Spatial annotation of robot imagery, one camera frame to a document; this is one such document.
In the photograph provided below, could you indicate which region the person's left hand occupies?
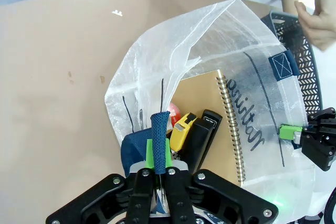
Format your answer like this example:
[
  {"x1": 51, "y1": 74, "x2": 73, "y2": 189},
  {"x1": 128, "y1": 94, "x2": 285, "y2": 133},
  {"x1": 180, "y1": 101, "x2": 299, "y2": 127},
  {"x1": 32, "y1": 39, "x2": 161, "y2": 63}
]
[{"x1": 293, "y1": 0, "x2": 336, "y2": 52}]

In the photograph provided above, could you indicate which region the black mesh basket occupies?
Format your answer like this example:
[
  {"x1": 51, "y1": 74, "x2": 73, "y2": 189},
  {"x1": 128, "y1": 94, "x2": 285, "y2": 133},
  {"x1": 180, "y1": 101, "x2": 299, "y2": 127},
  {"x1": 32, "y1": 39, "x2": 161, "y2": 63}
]
[{"x1": 261, "y1": 10, "x2": 326, "y2": 115}]

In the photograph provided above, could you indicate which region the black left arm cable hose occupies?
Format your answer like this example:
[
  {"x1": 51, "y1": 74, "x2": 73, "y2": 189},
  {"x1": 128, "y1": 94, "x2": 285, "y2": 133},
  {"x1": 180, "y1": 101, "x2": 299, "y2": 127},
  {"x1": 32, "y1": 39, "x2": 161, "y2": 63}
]
[{"x1": 323, "y1": 189, "x2": 336, "y2": 224}]

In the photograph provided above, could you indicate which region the red round packet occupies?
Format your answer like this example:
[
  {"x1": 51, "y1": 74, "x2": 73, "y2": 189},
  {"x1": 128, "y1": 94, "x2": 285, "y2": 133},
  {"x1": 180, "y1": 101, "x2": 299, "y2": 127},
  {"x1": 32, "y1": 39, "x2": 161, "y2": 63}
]
[{"x1": 167, "y1": 102, "x2": 182, "y2": 128}]

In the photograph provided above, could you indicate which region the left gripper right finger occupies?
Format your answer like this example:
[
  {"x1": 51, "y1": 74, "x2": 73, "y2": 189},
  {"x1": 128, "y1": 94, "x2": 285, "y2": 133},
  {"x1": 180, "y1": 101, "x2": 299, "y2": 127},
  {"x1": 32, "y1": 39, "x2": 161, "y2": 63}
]
[{"x1": 164, "y1": 138, "x2": 279, "y2": 224}]

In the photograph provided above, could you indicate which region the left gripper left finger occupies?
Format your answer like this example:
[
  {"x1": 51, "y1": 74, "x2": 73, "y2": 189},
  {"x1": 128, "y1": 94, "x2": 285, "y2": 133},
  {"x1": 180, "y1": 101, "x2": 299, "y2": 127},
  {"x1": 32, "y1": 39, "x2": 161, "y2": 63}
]
[{"x1": 46, "y1": 138, "x2": 158, "y2": 224}]

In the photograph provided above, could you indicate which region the kraft spiral notebook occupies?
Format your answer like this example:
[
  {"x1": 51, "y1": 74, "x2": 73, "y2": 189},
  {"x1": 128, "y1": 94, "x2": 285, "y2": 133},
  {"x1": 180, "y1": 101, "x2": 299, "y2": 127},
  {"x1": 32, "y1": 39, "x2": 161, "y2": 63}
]
[{"x1": 171, "y1": 69, "x2": 249, "y2": 187}]

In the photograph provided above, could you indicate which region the black stapler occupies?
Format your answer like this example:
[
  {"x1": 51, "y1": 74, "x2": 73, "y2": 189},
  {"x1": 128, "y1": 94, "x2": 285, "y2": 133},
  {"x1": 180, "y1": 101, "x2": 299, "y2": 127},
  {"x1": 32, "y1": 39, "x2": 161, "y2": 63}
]
[{"x1": 181, "y1": 108, "x2": 224, "y2": 175}]

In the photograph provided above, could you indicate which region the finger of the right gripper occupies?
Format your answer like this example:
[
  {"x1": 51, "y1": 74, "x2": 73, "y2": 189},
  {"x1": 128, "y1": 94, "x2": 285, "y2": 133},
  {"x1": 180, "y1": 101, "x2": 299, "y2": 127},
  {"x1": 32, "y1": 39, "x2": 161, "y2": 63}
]
[
  {"x1": 278, "y1": 106, "x2": 336, "y2": 141},
  {"x1": 291, "y1": 131, "x2": 336, "y2": 172}
]

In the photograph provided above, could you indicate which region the yellow black tape measure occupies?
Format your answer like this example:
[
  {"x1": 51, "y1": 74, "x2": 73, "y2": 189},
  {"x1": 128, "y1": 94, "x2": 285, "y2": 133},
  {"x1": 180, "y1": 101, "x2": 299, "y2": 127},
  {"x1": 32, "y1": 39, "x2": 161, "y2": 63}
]
[{"x1": 170, "y1": 112, "x2": 198, "y2": 153}]

